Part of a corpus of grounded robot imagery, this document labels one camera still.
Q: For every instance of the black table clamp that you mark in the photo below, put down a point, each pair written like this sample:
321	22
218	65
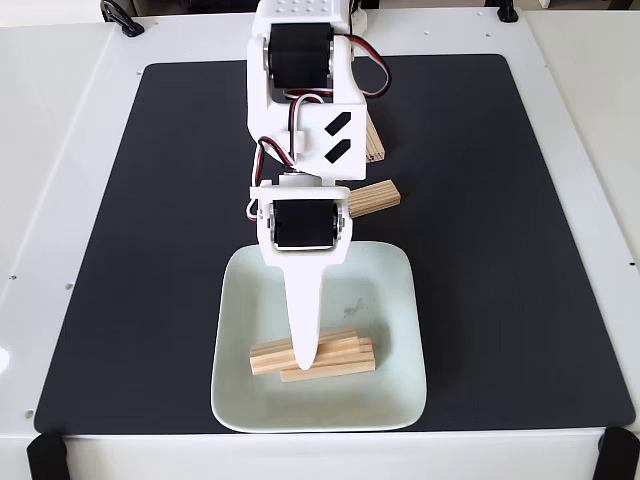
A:
507	11
620	455
122	20
46	457

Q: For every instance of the pale green square plate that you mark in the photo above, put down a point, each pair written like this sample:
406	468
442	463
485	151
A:
310	405

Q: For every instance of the black rubber mat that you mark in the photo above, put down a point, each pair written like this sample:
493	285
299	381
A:
150	250

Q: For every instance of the grooved wooden block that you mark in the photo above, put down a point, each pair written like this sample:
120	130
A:
376	145
272	357
377	197
350	367

